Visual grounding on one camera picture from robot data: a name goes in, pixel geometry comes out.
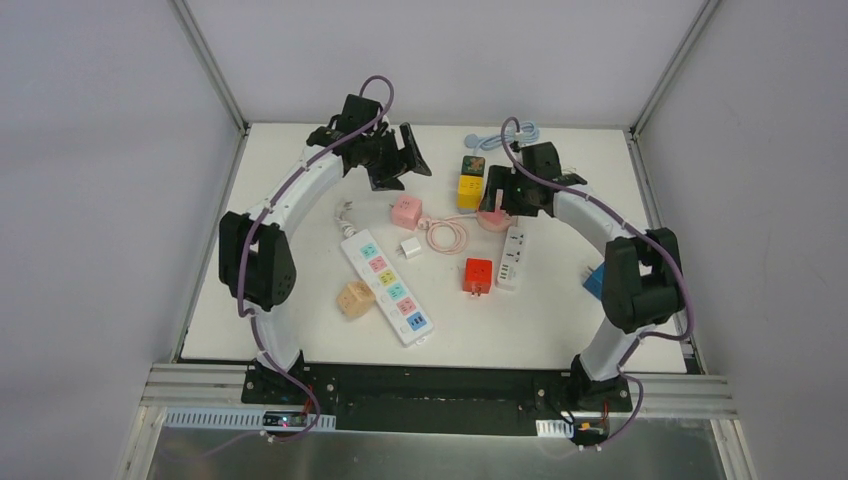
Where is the white tower power strip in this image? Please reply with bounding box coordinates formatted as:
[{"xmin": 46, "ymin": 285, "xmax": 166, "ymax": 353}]
[{"xmin": 495, "ymin": 225, "xmax": 527, "ymax": 291}]

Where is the orange-red cube socket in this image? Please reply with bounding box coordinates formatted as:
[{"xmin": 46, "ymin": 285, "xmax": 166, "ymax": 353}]
[{"xmin": 462, "ymin": 257, "xmax": 493, "ymax": 297}]

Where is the white usb charger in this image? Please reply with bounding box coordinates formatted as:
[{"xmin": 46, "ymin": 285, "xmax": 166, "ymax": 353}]
[{"xmin": 397, "ymin": 237, "xmax": 423, "ymax": 260}]

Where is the blue cube socket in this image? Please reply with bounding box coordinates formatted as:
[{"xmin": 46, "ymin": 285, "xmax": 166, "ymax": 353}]
[{"xmin": 582, "ymin": 263, "xmax": 605, "ymax": 300}]

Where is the beige cube socket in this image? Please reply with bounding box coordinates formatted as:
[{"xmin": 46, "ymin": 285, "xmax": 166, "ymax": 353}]
[{"xmin": 336, "ymin": 280, "xmax": 376, "ymax": 319}]

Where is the white multicolour power strip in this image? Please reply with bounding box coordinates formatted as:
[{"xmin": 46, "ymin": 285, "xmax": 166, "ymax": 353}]
[{"xmin": 340, "ymin": 230, "xmax": 435, "ymax": 347}]

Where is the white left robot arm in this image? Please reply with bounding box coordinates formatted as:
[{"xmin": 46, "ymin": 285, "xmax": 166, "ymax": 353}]
[{"xmin": 218, "ymin": 94, "xmax": 431, "ymax": 405}]

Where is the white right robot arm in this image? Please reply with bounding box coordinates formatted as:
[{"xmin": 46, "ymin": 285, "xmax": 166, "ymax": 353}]
[{"xmin": 480, "ymin": 141, "xmax": 685, "ymax": 410}]

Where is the pink round socket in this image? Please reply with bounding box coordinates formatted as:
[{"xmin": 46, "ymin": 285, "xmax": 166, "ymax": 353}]
[{"xmin": 476, "ymin": 211, "xmax": 513, "ymax": 233}]

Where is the yellow cube socket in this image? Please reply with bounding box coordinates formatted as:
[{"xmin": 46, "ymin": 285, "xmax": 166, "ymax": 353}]
[{"xmin": 456, "ymin": 174, "xmax": 484, "ymax": 213}]

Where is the pink cube socket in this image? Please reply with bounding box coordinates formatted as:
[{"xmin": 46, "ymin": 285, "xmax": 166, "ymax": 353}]
[{"xmin": 390, "ymin": 194, "xmax": 423, "ymax": 231}]

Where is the dark green cube socket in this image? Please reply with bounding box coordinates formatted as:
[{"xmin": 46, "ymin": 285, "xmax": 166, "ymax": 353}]
[{"xmin": 460, "ymin": 155, "xmax": 486, "ymax": 178}]

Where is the pink coiled power cable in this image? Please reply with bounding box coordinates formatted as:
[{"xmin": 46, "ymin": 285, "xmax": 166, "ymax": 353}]
[{"xmin": 417, "ymin": 213, "xmax": 480, "ymax": 256}]

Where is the light blue power cable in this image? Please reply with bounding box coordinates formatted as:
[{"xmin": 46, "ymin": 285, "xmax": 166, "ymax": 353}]
[{"xmin": 463, "ymin": 120, "xmax": 541, "ymax": 158}]

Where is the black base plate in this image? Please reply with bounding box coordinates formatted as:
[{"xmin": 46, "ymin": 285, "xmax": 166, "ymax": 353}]
[{"xmin": 241, "ymin": 360, "xmax": 633, "ymax": 436}]

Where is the aluminium frame rail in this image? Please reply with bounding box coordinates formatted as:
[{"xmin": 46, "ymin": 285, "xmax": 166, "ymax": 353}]
[{"xmin": 141, "ymin": 363, "xmax": 738, "ymax": 420}]

